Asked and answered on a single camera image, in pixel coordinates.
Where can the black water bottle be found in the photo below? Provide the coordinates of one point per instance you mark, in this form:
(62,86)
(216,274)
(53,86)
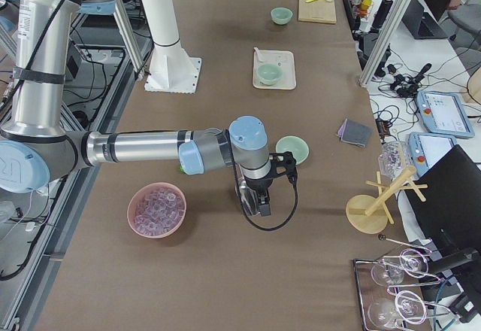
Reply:
(381,15)

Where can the teach pendant upper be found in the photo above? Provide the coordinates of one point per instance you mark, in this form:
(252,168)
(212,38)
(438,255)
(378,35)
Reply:
(442,113)

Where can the black wire glass rack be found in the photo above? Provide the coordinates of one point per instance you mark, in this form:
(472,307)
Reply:
(368,291)

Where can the wooden mug tree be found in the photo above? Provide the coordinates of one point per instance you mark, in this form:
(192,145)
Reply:
(370,214)

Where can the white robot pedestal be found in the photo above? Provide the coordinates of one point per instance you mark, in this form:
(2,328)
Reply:
(171,70)

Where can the steel ice scoop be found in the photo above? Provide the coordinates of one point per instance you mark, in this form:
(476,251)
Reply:
(247,197)

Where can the pink bowl of ice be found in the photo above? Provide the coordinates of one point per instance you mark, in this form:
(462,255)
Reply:
(157,210)

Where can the teach pendant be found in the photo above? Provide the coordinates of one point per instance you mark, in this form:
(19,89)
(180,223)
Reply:
(442,113)
(426,149)

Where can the cream bunny tray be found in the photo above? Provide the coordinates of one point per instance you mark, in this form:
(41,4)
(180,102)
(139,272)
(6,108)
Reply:
(284,59)

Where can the wine glass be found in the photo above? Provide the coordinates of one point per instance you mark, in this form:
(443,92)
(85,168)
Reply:
(391,270)
(405,310)

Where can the teach pendant lower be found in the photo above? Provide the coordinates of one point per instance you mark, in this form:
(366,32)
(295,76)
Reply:
(426,149)

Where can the laptop computer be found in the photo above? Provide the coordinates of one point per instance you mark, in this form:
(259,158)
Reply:
(420,24)

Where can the wine glass upper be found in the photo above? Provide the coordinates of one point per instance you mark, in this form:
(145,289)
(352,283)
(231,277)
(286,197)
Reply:
(391,270)

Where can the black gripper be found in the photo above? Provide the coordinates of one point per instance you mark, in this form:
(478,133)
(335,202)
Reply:
(258,185)

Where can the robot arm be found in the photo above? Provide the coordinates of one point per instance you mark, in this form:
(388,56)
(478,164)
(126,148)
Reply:
(36,150)

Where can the wine glass lower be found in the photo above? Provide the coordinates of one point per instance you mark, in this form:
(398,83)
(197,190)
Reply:
(405,310)

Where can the black monitor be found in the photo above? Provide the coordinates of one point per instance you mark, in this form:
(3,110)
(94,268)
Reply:
(450,215)

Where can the green bowl on tray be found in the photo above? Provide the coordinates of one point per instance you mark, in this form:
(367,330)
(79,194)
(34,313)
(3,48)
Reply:
(269,73)

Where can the aluminium frame post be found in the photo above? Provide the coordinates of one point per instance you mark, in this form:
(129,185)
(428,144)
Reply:
(393,19)

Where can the bamboo cutting board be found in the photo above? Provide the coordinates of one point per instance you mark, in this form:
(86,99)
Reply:
(319,11)

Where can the green bowl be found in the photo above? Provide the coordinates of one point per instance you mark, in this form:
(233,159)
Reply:
(297,146)
(269,73)
(281,16)

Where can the folded grey cloth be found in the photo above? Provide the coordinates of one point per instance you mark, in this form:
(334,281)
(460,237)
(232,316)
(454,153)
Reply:
(352,132)

